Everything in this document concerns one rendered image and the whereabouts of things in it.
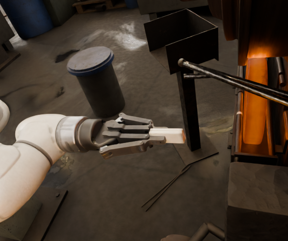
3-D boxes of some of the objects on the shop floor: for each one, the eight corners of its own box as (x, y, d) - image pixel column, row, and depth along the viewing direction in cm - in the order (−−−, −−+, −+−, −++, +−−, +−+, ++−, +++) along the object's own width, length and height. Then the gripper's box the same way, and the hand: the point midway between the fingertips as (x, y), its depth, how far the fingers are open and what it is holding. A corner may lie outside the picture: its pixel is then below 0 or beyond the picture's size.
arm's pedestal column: (-34, 252, 125) (-84, 226, 104) (14, 184, 152) (-19, 152, 131) (28, 269, 111) (-16, 243, 91) (68, 191, 138) (41, 158, 118)
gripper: (104, 126, 66) (192, 125, 56) (82, 165, 57) (181, 173, 47) (92, 104, 61) (185, 101, 51) (66, 144, 52) (172, 148, 42)
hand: (167, 135), depth 51 cm, fingers closed
